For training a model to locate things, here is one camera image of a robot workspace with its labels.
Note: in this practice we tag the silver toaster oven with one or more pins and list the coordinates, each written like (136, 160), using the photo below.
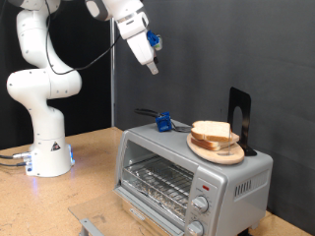
(164, 137)

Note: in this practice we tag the silver oven knob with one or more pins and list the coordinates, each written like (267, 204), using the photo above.
(195, 228)
(200, 204)

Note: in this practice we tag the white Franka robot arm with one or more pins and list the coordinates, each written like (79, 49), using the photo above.
(49, 131)

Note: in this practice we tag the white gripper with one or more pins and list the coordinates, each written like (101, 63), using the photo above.
(142, 49)

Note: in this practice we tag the black metal bookend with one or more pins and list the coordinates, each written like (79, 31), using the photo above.
(245, 101)

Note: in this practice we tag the round wooden plate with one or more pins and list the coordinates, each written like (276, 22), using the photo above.
(216, 157)

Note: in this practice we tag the spatula with blue grip block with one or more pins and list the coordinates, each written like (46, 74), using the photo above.
(163, 122)

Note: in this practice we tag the thin metal pin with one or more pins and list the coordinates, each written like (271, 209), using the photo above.
(229, 144)

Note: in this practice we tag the vertical metal pole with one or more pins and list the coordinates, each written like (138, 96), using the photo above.
(112, 91)

